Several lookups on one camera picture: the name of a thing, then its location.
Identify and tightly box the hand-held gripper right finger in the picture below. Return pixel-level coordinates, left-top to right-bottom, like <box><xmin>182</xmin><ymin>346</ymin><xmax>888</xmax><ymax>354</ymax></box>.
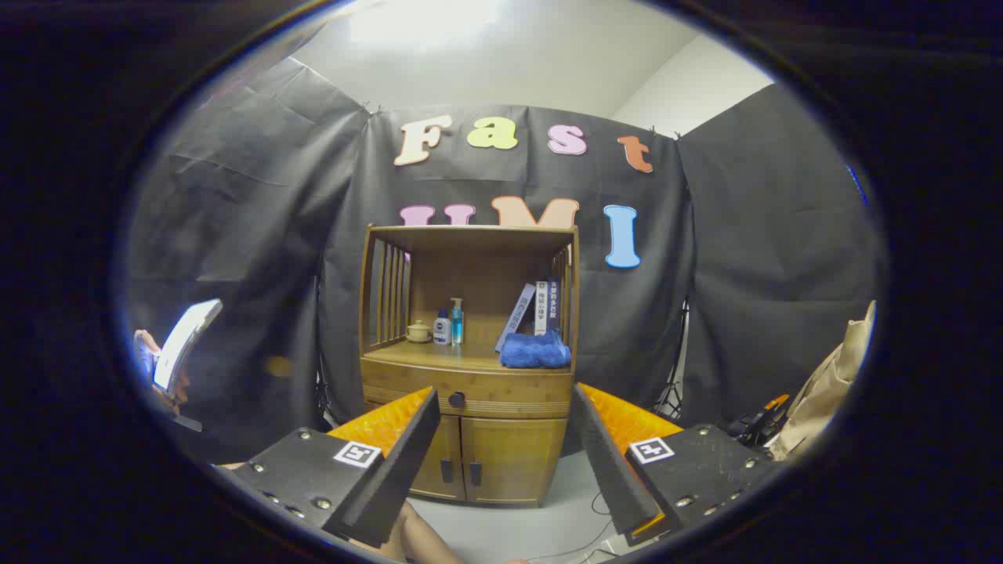
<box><xmin>570</xmin><ymin>382</ymin><xmax>784</xmax><ymax>547</ymax></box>

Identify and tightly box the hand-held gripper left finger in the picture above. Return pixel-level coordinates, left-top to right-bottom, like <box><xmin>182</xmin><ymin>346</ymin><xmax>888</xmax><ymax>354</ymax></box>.
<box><xmin>233</xmin><ymin>386</ymin><xmax>442</xmax><ymax>549</ymax></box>

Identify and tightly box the wooden drawer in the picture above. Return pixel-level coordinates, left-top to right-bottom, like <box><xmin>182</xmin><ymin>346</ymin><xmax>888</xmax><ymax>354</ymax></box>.
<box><xmin>362</xmin><ymin>380</ymin><xmax>574</xmax><ymax>419</ymax></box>

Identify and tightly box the wooden cabinet door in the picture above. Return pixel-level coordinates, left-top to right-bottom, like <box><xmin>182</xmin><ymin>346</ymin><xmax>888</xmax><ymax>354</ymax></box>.
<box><xmin>461</xmin><ymin>418</ymin><xmax>567</xmax><ymax>506</ymax></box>
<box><xmin>407</xmin><ymin>414</ymin><xmax>466</xmax><ymax>502</ymax></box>

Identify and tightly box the wooden countertop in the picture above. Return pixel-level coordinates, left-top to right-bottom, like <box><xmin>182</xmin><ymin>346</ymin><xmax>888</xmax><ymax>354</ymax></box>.
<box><xmin>362</xmin><ymin>342</ymin><xmax>574</xmax><ymax>375</ymax></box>

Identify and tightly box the wooden cabinet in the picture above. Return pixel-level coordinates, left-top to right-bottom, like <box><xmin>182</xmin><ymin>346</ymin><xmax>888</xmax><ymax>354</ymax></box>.
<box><xmin>359</xmin><ymin>225</ymin><xmax>581</xmax><ymax>508</ymax></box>

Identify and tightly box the person's leg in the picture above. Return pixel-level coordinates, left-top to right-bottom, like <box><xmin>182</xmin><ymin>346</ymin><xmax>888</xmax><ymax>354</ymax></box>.
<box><xmin>345</xmin><ymin>501</ymin><xmax>465</xmax><ymax>564</ymax></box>

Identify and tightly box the black tripod stand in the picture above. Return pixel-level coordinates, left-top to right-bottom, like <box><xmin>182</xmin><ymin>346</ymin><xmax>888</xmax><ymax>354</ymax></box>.
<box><xmin>654</xmin><ymin>302</ymin><xmax>690</xmax><ymax>420</ymax></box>

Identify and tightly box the blue folded towel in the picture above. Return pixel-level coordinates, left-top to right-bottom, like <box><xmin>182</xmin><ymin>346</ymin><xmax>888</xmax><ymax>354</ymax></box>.
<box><xmin>499</xmin><ymin>331</ymin><xmax>572</xmax><ymax>370</ymax></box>

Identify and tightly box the black orange clamp tool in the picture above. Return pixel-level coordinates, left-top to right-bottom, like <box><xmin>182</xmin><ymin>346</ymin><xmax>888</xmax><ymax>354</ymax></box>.
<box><xmin>729</xmin><ymin>394</ymin><xmax>791</xmax><ymax>447</ymax></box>

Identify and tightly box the grey leaning book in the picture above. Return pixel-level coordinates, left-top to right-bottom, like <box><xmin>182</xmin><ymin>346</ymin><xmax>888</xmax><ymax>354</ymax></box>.
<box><xmin>494</xmin><ymin>284</ymin><xmax>538</xmax><ymax>353</ymax></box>

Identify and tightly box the black backdrop cloth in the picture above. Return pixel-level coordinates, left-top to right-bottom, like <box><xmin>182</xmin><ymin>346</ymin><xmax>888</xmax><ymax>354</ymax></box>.
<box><xmin>125</xmin><ymin>55</ymin><xmax>882</xmax><ymax>463</ymax></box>

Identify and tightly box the tan cloth bag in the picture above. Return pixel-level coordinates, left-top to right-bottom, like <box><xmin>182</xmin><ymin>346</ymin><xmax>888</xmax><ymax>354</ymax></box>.
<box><xmin>768</xmin><ymin>300</ymin><xmax>877</xmax><ymax>461</ymax></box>

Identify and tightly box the white tablet device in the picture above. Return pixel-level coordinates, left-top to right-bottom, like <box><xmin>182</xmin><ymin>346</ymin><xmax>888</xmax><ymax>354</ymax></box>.
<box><xmin>154</xmin><ymin>298</ymin><xmax>223</xmax><ymax>395</ymax></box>

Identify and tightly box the black floor cable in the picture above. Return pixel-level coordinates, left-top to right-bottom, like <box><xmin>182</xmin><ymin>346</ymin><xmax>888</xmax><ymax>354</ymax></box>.
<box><xmin>525</xmin><ymin>492</ymin><xmax>620</xmax><ymax>563</ymax></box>

